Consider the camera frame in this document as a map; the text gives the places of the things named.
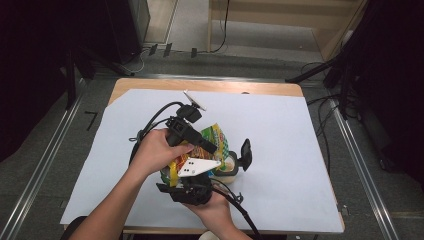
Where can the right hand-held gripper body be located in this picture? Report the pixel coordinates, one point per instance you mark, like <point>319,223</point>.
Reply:
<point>193,190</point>

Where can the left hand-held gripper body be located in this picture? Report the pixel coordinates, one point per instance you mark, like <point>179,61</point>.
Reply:
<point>181,128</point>

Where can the yellow green seasoning pouch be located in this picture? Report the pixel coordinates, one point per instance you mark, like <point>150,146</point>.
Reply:
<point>216,133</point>

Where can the person's right hand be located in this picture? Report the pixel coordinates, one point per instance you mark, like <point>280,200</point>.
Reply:
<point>213,210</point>

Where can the person's left hand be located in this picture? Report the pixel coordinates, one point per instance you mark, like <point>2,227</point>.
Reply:
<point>153,153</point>

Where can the white round object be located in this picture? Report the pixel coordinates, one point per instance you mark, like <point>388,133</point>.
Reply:
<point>211,236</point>

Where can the black floor marker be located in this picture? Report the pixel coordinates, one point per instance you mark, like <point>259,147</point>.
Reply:
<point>152,49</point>
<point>167,49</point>
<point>194,52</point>

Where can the white paper sheet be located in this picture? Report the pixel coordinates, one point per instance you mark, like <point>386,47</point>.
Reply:
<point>283,150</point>

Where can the black cabinet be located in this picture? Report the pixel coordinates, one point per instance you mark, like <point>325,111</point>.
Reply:
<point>126,26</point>

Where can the black curtain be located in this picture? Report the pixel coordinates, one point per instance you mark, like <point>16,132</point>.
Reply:
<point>393,66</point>
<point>26,66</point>

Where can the metal floor rail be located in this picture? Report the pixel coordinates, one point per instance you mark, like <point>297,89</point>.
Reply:
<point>43,166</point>
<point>200,78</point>
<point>363,170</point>

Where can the wooden shelf frame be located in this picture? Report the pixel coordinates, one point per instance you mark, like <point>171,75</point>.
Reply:
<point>283,16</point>

